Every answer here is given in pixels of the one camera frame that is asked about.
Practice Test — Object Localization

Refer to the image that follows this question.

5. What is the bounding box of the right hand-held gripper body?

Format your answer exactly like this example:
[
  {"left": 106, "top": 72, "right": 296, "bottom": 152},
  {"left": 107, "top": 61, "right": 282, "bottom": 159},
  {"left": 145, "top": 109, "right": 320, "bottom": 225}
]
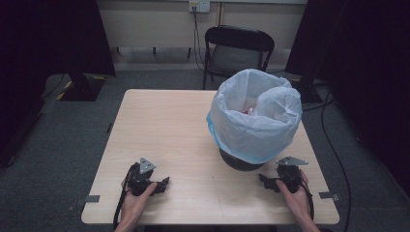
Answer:
[{"left": 276, "top": 156, "right": 309, "bottom": 194}]

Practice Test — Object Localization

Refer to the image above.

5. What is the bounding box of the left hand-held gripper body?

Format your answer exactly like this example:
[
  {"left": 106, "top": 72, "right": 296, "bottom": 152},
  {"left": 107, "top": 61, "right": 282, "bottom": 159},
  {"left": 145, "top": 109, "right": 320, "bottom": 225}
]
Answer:
[{"left": 126, "top": 157, "right": 158, "bottom": 197}]

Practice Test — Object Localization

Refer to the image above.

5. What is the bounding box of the person's left hand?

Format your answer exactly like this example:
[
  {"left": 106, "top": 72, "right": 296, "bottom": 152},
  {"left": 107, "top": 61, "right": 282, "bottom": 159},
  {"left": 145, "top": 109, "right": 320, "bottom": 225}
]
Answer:
[{"left": 120, "top": 180, "right": 159, "bottom": 224}]

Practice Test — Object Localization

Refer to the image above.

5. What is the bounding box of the person's right hand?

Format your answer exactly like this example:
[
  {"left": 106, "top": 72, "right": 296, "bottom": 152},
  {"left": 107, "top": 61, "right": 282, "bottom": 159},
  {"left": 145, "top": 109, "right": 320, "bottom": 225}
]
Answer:
[{"left": 275, "top": 169, "right": 313, "bottom": 224}]

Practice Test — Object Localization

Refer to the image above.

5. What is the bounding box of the dark round trash bin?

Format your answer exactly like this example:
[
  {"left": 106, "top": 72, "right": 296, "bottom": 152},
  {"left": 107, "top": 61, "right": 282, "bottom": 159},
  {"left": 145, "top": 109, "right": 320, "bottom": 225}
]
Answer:
[{"left": 219, "top": 148, "right": 266, "bottom": 172}]

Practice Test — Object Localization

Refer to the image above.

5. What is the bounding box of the pink and red waste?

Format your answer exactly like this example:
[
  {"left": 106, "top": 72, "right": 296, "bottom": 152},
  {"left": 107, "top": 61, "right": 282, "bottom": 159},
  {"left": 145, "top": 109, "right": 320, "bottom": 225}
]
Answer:
[{"left": 241, "top": 96, "right": 259, "bottom": 116}]

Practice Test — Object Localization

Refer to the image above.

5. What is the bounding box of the black stand base striped tape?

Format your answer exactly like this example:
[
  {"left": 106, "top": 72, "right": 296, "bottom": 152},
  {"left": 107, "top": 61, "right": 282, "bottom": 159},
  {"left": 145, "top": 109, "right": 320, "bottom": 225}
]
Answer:
[{"left": 56, "top": 72, "right": 107, "bottom": 102}]

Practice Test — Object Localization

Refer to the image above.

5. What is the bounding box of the black curtain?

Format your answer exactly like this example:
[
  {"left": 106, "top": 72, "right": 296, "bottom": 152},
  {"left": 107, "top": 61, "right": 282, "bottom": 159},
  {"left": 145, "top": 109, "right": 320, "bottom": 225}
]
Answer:
[
  {"left": 0, "top": 0, "right": 117, "bottom": 167},
  {"left": 284, "top": 0, "right": 410, "bottom": 196}
]

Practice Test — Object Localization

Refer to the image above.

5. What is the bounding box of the black folding chair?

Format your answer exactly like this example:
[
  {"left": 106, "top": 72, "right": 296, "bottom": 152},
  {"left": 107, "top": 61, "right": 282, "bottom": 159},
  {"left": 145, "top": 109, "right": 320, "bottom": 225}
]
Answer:
[{"left": 201, "top": 24, "right": 276, "bottom": 91}]

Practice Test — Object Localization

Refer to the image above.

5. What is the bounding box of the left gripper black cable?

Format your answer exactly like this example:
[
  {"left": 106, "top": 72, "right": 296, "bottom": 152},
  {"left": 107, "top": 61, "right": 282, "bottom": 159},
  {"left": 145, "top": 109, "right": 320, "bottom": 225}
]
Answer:
[{"left": 112, "top": 163, "right": 137, "bottom": 230}]

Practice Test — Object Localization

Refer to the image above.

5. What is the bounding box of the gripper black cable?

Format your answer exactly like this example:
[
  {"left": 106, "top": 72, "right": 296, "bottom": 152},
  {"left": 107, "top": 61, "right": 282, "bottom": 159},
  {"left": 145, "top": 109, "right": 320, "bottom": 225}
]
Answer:
[
  {"left": 299, "top": 179, "right": 315, "bottom": 220},
  {"left": 112, "top": 163, "right": 137, "bottom": 230}
]

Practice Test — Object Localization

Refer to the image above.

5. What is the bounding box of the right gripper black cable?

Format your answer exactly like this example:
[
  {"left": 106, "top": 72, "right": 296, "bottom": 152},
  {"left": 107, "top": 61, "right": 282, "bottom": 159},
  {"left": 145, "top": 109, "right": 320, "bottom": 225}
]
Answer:
[{"left": 299, "top": 179, "right": 315, "bottom": 220}]

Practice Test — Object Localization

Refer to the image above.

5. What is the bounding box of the long black floor cable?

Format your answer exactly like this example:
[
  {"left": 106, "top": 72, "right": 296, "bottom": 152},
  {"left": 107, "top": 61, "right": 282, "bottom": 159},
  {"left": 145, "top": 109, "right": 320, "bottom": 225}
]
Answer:
[{"left": 319, "top": 91, "right": 353, "bottom": 232}]

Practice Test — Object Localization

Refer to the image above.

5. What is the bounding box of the short black floor cable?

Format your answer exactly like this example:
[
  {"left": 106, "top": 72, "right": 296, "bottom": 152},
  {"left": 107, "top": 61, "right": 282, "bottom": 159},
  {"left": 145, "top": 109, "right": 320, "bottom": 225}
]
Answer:
[{"left": 301, "top": 95, "right": 335, "bottom": 112}]

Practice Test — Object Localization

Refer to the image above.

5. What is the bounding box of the thin black floor cable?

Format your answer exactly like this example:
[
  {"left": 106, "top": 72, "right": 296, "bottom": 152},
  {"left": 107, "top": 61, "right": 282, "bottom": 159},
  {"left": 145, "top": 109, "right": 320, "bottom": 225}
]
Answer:
[{"left": 41, "top": 72, "right": 66, "bottom": 100}]

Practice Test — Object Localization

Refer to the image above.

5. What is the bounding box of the black cable from socket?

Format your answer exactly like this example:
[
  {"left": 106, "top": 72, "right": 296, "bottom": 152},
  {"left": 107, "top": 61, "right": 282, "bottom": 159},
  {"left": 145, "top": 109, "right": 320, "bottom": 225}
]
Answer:
[{"left": 191, "top": 7, "right": 208, "bottom": 73}]

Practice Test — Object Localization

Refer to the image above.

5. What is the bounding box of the white wall socket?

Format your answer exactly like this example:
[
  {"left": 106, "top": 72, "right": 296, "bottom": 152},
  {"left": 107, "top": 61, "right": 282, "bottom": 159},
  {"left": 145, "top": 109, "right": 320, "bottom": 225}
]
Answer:
[{"left": 188, "top": 0, "right": 212, "bottom": 15}]

